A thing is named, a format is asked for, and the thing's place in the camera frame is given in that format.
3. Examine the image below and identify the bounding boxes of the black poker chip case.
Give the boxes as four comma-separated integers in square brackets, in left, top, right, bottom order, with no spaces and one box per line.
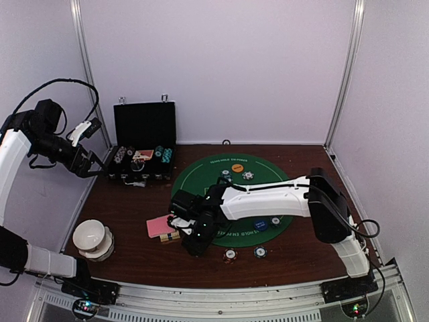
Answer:
[108,99,177,186]

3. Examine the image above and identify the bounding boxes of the boxed red card deck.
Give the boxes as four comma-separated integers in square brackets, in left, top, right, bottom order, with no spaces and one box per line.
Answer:
[133,150,154,161]

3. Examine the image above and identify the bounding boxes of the white bowl stack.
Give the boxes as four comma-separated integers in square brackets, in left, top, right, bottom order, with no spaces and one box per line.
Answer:
[72,219,115,262]

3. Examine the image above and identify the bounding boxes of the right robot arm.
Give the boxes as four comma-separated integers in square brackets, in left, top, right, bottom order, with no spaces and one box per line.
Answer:
[170,168,370,297]

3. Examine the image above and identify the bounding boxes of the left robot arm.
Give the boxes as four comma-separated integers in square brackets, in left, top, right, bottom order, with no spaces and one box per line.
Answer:
[1,99,107,298]

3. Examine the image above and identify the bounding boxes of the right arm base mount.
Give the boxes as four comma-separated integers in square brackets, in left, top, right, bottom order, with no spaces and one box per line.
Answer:
[320,278,378,303]

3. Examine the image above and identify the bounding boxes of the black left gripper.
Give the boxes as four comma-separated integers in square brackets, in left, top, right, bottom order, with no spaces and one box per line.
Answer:
[29,130,107,178]

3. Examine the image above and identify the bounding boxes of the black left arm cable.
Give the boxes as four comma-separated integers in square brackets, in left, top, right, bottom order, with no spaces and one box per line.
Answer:
[11,78,100,128]

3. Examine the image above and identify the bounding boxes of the blue green 50 chip stack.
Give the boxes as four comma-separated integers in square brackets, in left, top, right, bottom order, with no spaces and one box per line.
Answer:
[253,246,267,258]

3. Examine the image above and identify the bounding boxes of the orange big blind button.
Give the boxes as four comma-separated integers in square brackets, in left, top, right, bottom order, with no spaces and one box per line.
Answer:
[231,164,244,173]

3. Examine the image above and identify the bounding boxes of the blue green 50 chip row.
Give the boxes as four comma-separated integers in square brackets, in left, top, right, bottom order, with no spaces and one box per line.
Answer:
[154,146,164,158]

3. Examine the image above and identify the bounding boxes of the teal blue chip row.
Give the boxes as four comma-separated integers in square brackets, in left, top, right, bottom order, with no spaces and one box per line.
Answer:
[162,148,173,164]

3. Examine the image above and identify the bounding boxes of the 50 chips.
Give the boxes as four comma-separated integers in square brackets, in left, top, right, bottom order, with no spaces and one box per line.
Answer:
[221,169,233,182]

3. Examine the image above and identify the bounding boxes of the blue beige 10 chip row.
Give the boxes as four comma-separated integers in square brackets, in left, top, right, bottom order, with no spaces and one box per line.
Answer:
[113,146,127,164]

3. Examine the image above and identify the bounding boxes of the blue small blind button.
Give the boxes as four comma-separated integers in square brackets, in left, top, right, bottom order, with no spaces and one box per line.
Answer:
[253,219,269,231]

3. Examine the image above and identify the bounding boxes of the aluminium front rail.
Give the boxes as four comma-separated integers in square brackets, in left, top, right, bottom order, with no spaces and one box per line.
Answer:
[25,258,418,322]

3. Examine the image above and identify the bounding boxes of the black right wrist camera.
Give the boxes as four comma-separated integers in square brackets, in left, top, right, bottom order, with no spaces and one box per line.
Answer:
[169,189,203,221]

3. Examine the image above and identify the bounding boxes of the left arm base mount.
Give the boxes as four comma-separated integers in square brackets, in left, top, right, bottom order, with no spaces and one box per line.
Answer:
[61,279,120,305]

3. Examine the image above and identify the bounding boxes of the clear acrylic dealer button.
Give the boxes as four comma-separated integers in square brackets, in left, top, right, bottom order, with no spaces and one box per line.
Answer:
[130,160,145,172]

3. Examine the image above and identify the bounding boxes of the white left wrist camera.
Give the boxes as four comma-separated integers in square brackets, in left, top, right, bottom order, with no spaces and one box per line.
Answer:
[68,117,102,147]

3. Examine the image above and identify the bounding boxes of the black orange 100 chip row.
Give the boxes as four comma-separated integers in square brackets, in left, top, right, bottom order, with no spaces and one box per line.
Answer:
[126,146,135,156]

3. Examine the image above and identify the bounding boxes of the green round poker mat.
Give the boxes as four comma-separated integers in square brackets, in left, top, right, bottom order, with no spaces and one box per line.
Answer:
[172,154,293,248]

